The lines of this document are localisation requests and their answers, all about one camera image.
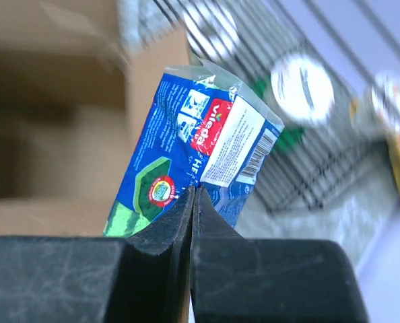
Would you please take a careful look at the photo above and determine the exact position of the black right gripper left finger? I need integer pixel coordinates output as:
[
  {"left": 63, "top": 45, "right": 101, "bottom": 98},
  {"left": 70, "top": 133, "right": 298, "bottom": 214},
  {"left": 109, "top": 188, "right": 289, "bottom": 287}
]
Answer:
[{"left": 127, "top": 186, "right": 195, "bottom": 322}]

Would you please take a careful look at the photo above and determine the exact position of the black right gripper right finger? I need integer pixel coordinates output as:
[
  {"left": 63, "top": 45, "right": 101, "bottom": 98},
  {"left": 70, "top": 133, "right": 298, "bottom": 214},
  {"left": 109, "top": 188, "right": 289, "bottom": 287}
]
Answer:
[{"left": 190, "top": 186, "right": 242, "bottom": 322}]

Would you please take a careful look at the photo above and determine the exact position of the blue Vileda sponge pack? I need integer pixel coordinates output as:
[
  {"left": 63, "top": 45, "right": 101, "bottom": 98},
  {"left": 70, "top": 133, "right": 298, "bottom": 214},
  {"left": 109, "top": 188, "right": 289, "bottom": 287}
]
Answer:
[{"left": 104, "top": 59, "right": 284, "bottom": 237}]

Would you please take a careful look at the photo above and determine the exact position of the brown cardboard box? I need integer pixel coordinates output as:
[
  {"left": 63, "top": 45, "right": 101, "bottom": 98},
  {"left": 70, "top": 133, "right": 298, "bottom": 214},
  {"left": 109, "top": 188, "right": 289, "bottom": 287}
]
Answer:
[{"left": 0, "top": 1, "right": 189, "bottom": 236}]

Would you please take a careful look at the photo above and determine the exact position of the green canister in basket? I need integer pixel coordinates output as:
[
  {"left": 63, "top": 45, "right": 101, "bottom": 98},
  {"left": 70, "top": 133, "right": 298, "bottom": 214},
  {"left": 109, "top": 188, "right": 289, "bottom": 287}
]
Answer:
[{"left": 248, "top": 77, "right": 304, "bottom": 153}]

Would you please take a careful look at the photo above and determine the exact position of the white lidded jar in basket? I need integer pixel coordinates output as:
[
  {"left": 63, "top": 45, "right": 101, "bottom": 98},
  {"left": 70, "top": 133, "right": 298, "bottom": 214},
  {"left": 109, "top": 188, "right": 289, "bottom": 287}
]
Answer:
[{"left": 182, "top": 1, "right": 240, "bottom": 61}]

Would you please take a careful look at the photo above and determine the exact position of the black wire basket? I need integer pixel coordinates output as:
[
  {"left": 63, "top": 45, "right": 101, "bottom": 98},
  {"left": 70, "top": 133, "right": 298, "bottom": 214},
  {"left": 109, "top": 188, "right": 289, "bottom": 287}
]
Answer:
[{"left": 145, "top": 0, "right": 400, "bottom": 213}]

